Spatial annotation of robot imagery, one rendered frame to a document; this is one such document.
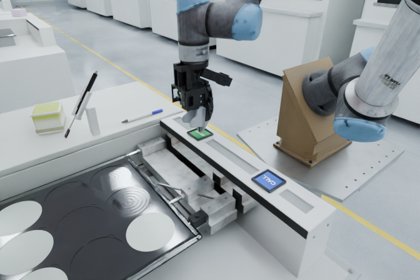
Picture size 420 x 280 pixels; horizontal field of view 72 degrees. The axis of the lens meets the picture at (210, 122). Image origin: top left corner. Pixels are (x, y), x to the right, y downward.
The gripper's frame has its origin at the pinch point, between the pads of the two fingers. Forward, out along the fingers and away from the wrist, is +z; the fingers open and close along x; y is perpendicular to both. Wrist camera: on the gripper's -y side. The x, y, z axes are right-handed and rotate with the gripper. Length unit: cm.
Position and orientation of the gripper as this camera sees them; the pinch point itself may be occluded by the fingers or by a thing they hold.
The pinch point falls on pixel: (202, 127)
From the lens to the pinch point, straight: 82.1
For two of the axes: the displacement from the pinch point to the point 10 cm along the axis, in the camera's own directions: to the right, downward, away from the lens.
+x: 6.2, 3.8, -6.9
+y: -7.9, 3.0, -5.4
